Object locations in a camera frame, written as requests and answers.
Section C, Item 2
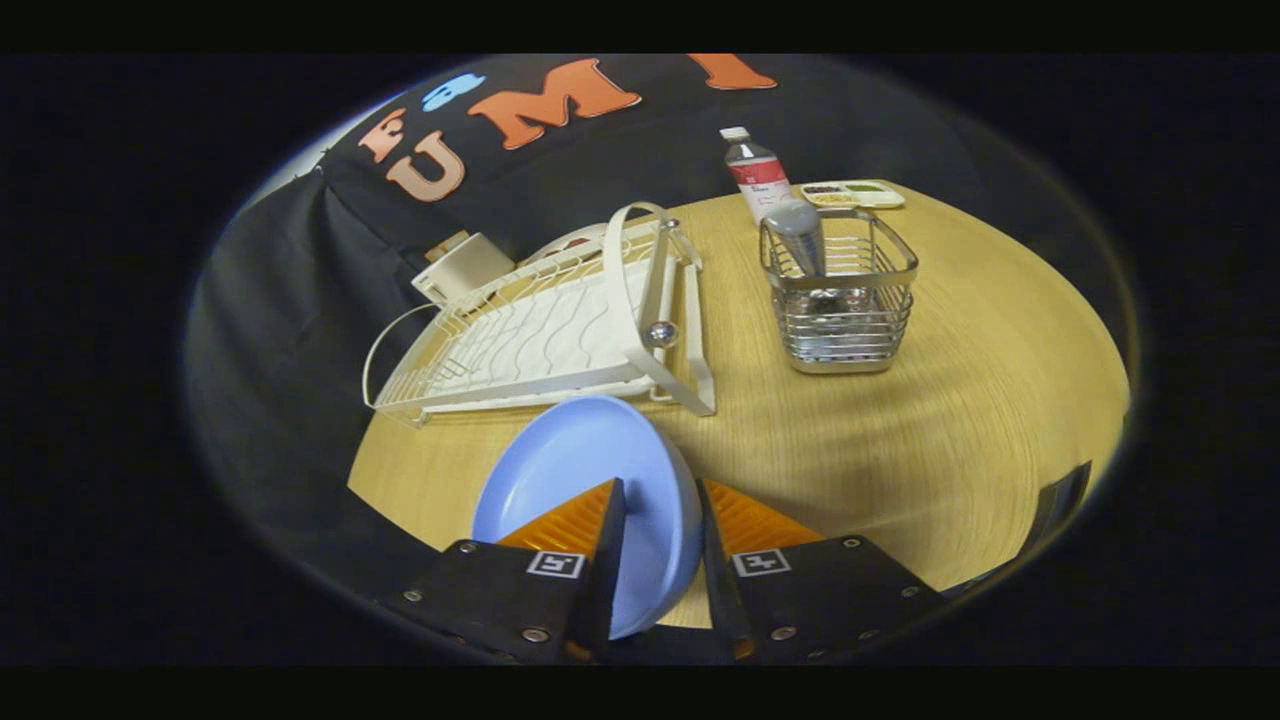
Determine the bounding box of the metal wire basket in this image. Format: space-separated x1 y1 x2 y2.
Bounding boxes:
758 207 919 375

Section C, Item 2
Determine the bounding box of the clear bottle red label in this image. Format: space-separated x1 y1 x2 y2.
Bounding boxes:
719 126 793 226

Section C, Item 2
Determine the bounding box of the white wire dish rack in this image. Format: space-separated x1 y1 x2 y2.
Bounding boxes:
362 201 717 429

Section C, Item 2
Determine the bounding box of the light blue plate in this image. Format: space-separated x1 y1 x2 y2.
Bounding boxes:
471 394 705 641

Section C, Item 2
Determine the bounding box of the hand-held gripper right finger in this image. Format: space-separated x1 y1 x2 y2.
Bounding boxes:
698 480 946 663

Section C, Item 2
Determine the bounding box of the white divided food tray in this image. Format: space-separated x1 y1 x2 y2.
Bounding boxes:
800 180 906 211

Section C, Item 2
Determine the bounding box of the black backdrop cloth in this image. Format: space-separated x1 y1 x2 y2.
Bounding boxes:
185 54 1001 571

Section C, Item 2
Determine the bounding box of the grey spoon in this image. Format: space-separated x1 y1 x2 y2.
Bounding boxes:
765 198 831 311

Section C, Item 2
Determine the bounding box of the white toaster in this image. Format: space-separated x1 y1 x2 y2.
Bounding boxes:
412 232 516 306

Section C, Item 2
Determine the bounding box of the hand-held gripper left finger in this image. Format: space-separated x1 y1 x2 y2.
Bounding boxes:
375 478 626 663

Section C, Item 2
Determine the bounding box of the dark object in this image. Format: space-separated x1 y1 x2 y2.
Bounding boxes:
1030 460 1093 546

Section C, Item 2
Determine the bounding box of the white plate with meat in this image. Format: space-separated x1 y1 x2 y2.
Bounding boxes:
520 225 626 266

